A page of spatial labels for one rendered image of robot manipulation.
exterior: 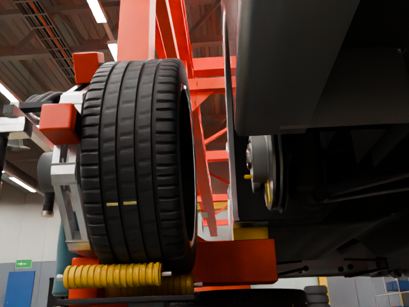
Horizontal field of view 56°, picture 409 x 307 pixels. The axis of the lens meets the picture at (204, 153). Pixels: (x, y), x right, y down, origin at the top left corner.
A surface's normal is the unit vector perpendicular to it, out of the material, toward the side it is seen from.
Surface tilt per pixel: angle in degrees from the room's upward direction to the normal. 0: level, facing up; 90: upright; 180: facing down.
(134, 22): 90
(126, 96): 79
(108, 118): 90
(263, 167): 131
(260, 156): 106
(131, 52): 90
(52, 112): 90
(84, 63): 125
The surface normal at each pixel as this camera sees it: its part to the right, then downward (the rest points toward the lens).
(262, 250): -0.06, -0.38
